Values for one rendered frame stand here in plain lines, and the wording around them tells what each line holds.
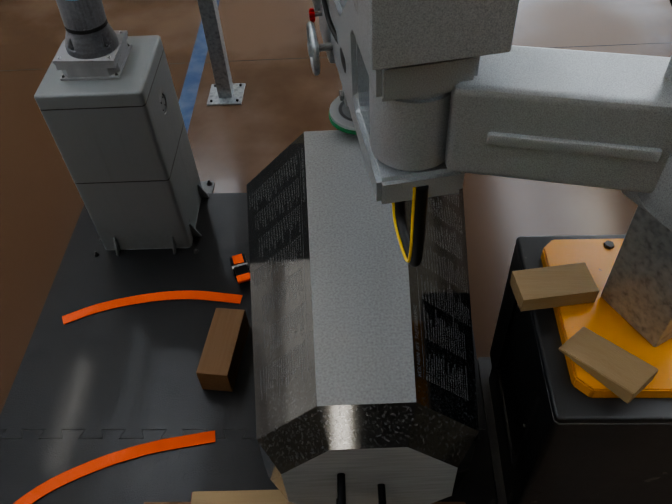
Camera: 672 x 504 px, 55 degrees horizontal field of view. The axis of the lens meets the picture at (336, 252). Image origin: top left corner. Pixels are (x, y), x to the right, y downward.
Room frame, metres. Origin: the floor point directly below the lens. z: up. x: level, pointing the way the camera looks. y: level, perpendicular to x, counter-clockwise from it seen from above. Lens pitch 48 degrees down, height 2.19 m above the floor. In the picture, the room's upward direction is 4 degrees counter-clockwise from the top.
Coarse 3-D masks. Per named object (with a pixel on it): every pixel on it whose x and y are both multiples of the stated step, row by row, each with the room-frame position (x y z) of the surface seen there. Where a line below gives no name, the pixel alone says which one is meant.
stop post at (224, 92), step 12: (204, 0) 3.17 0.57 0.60; (204, 12) 3.17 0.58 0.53; (216, 12) 3.19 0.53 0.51; (204, 24) 3.17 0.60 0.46; (216, 24) 3.17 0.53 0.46; (216, 36) 3.17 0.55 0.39; (216, 48) 3.17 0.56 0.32; (216, 60) 3.17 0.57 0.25; (216, 72) 3.17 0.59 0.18; (228, 72) 3.19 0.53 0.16; (216, 84) 3.17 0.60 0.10; (228, 84) 3.17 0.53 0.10; (240, 84) 3.28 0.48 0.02; (216, 96) 3.19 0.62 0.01; (228, 96) 3.17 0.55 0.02; (240, 96) 3.17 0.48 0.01
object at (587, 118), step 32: (480, 64) 1.11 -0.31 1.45; (512, 64) 1.11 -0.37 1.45; (544, 64) 1.10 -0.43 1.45; (576, 64) 1.09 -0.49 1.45; (608, 64) 1.08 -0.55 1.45; (640, 64) 1.07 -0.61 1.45; (480, 96) 1.03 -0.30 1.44; (512, 96) 1.02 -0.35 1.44; (544, 96) 1.00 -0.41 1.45; (576, 96) 0.99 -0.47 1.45; (608, 96) 0.98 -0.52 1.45; (640, 96) 0.97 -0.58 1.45; (448, 128) 1.06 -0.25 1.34; (480, 128) 1.03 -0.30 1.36; (512, 128) 1.01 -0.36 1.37; (544, 128) 0.99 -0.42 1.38; (576, 128) 0.98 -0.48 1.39; (608, 128) 0.96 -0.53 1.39; (640, 128) 0.95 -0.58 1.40; (448, 160) 1.05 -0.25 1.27; (480, 160) 1.02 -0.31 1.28; (512, 160) 1.01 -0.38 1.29; (544, 160) 0.99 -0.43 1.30; (576, 160) 0.97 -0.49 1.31; (608, 160) 0.96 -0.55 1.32; (640, 160) 0.93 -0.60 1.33
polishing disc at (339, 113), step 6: (336, 102) 1.85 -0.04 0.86; (342, 102) 1.85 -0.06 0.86; (330, 108) 1.82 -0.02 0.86; (336, 108) 1.82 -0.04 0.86; (342, 108) 1.82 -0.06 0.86; (330, 114) 1.79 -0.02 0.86; (336, 114) 1.79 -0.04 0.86; (342, 114) 1.78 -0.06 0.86; (348, 114) 1.78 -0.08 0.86; (336, 120) 1.75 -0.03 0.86; (342, 120) 1.75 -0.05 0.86; (348, 120) 1.75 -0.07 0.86; (342, 126) 1.73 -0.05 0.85; (348, 126) 1.72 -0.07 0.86
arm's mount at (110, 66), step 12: (120, 36) 2.29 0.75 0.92; (60, 48) 2.21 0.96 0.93; (120, 48) 2.21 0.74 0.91; (60, 60) 2.13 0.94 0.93; (72, 60) 2.13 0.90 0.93; (84, 60) 2.12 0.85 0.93; (96, 60) 2.12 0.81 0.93; (108, 60) 2.12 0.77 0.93; (120, 60) 2.18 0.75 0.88; (72, 72) 2.13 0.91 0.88; (84, 72) 2.12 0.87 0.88; (96, 72) 2.12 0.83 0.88; (108, 72) 2.12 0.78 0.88; (120, 72) 2.14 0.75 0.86
